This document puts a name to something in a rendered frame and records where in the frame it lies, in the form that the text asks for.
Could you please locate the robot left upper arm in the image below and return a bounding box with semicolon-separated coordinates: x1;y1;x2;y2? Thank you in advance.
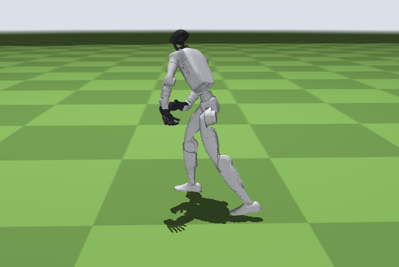
165;51;183;87

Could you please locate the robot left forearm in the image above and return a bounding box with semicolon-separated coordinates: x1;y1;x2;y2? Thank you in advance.
159;76;172;109

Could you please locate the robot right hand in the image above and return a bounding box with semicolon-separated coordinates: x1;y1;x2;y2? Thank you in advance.
168;99;189;111

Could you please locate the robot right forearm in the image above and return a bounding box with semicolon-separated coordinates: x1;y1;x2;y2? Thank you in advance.
183;91;199;111

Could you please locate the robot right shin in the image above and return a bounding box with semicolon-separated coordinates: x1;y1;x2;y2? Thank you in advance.
183;142;198;186

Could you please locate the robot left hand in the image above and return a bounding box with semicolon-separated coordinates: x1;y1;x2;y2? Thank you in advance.
160;106;180;126

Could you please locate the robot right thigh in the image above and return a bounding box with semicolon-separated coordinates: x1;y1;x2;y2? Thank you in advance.
184;106;202;152

